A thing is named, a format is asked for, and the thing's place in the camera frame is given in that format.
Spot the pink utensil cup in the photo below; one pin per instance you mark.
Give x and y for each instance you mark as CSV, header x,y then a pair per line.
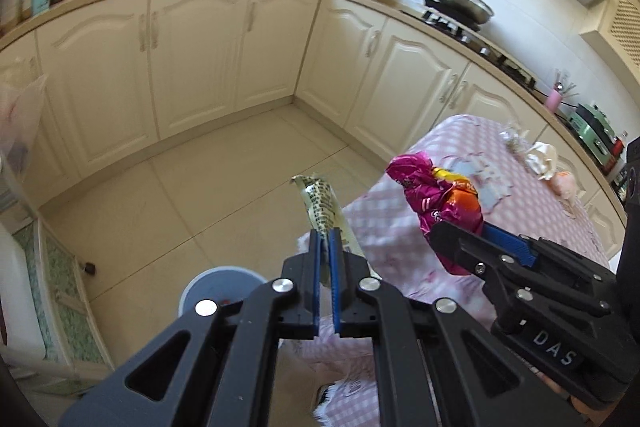
x,y
562,87

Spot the clear plastic wrapper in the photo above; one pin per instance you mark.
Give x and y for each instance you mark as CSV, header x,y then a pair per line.
x,y
514,138

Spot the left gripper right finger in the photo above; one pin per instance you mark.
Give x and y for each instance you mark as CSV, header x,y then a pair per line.
x,y
354,310

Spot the crumpled white tissue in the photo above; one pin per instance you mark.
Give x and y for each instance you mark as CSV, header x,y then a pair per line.
x,y
541,158

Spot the green toaster appliance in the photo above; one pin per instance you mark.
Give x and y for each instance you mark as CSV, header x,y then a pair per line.
x,y
597,136

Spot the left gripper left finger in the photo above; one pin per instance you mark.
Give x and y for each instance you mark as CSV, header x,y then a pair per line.
x,y
301,310

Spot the black frying pan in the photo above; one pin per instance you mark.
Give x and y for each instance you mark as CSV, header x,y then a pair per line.
x,y
476,10

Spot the white rolling cabinet cart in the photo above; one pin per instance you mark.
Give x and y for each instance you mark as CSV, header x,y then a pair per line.
x,y
49,337

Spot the white plastic bag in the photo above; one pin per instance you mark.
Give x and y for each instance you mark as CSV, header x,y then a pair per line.
x,y
22,101

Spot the light blue trash bin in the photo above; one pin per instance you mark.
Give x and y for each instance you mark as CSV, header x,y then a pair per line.
x,y
224,285

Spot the green patterned wrapper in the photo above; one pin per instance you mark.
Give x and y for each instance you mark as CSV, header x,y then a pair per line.
x,y
324,214

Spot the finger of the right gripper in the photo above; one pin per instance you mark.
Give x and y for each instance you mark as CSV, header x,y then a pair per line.
x,y
516,246
462,250

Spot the magenta orange snack bag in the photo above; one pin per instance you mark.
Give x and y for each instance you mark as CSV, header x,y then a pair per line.
x,y
435,194

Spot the gas stove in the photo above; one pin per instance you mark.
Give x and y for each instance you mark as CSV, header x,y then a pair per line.
x,y
464,31

